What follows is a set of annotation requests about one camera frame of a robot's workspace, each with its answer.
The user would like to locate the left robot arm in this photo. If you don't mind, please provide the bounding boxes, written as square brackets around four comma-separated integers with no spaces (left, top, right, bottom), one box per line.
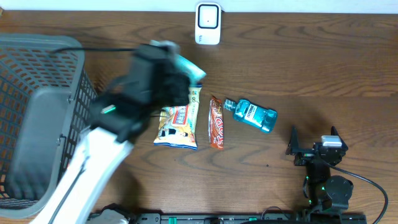
[33,41,190,223]

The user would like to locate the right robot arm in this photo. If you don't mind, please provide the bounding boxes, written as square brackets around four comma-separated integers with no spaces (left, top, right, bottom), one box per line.
[286,127,353,223]

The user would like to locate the white barcode scanner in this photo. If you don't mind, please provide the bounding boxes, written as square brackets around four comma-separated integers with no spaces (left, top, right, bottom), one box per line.
[195,2,222,45]

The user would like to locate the grey plastic basket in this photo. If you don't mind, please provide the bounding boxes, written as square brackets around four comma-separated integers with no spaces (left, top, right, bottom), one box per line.
[1,34,96,219]

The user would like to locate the light green wipes packet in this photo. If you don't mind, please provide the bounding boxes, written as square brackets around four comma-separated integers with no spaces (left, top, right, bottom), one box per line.
[175,55,206,86]

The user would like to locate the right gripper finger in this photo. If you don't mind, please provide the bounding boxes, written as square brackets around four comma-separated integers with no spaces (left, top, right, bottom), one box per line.
[330,126,348,151]
[285,126,299,156]

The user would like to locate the blue mouthwash bottle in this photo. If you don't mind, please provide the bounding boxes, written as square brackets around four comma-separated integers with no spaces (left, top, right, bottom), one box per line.
[223,99,278,133]

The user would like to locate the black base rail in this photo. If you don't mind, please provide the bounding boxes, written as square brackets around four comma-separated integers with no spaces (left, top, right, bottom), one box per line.
[86,210,367,224]

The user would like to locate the yellow snack bag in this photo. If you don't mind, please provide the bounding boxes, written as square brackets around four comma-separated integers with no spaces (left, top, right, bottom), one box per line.
[154,84,202,150]

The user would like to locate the orange chocolate bar wrapper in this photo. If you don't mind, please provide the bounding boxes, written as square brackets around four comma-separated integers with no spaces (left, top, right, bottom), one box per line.
[208,96,224,150]

